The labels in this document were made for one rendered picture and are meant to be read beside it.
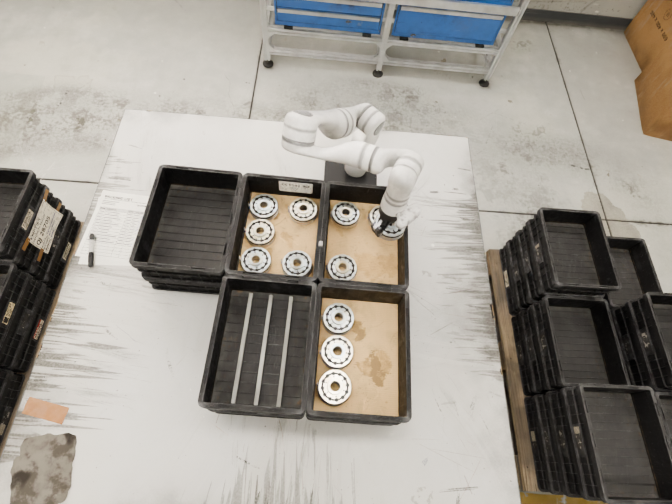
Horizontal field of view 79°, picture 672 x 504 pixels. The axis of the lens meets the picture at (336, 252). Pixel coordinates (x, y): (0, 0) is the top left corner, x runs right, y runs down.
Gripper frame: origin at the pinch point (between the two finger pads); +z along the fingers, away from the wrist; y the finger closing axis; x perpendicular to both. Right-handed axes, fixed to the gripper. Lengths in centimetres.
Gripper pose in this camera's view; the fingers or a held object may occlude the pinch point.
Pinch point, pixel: (384, 228)
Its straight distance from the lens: 133.9
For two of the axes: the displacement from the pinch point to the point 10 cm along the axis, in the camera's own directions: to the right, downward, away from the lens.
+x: 6.7, 6.9, -2.7
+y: -7.4, 5.8, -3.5
